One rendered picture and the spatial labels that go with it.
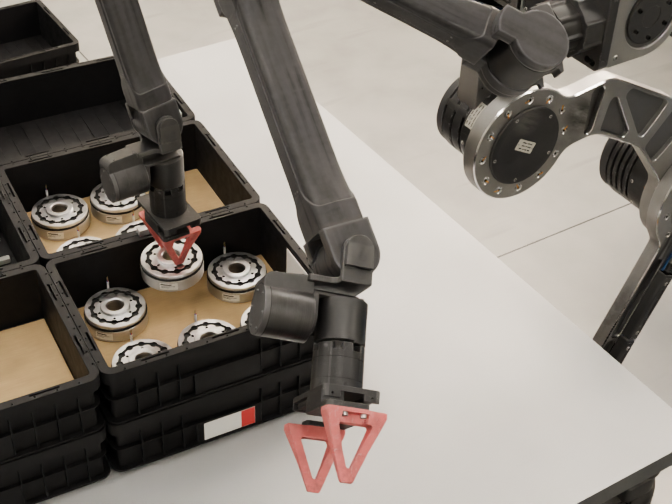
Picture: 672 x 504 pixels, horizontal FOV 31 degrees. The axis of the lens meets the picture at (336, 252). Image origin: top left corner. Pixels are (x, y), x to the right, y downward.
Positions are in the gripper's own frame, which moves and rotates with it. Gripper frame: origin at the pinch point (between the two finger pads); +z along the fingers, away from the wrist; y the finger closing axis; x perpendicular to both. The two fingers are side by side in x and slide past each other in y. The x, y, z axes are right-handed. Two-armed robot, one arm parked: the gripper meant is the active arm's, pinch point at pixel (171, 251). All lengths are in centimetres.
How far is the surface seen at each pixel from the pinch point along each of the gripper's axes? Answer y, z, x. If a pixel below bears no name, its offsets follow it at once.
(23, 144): -60, 12, -3
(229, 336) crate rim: 21.4, 1.3, -1.4
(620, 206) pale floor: -54, 97, 179
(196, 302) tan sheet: 1.5, 11.5, 3.2
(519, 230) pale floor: -61, 97, 144
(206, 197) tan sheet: -24.3, 12.0, 19.5
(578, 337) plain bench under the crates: 34, 25, 65
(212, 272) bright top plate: -1.1, 8.8, 7.9
